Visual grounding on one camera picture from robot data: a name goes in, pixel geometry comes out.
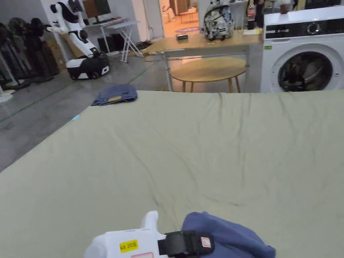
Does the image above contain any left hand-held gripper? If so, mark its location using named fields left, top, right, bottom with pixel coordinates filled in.
left=84, top=211, right=215, bottom=258

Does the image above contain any round wooden table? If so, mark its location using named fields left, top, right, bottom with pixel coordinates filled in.
left=170, top=56, right=247, bottom=93

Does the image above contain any bed with pale green sheet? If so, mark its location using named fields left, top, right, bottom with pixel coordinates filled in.
left=0, top=90, right=344, bottom=258

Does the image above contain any wooden desk with backpack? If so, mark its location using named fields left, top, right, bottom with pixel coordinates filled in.
left=143, top=0, right=265, bottom=92

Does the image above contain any white washing machine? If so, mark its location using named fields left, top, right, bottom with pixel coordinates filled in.
left=260, top=4, right=344, bottom=93

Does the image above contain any dark blue shirt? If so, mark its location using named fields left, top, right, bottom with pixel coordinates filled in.
left=181, top=211, right=277, bottom=258

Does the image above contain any white and black wheeled robot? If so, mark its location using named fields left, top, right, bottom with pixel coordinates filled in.
left=46, top=0, right=111, bottom=81

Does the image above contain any white desk with monitor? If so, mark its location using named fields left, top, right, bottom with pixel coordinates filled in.
left=80, top=0, right=146, bottom=64

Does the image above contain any folded blue denim cloth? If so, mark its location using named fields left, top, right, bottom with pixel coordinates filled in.
left=91, top=84, right=138, bottom=107

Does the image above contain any brown carton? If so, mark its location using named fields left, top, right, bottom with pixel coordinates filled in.
left=45, top=37, right=68, bottom=74

